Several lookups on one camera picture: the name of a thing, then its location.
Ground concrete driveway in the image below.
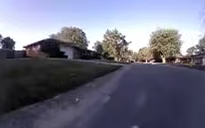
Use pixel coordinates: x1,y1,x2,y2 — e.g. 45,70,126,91
44,57,126,67

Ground broad tree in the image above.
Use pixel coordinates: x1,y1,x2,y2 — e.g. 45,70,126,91
49,26,90,50

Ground small green tree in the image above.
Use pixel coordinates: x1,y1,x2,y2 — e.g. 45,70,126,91
135,46,155,63

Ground house with dark roof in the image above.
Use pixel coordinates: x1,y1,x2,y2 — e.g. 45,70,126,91
22,37,103,61

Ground concrete gutter strip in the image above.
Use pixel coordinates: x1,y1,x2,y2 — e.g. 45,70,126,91
0,63,133,128

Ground grey asphalt road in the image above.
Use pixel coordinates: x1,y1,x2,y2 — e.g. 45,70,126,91
79,62,205,128

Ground round pale green tree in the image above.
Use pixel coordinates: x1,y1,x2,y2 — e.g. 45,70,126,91
148,27,183,64

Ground grass lawn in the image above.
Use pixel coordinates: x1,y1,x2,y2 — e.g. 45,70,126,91
0,58,123,118

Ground grass verge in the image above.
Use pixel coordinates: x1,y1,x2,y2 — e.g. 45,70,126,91
168,62,205,73

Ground low house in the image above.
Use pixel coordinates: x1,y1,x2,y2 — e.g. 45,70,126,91
189,49,205,66

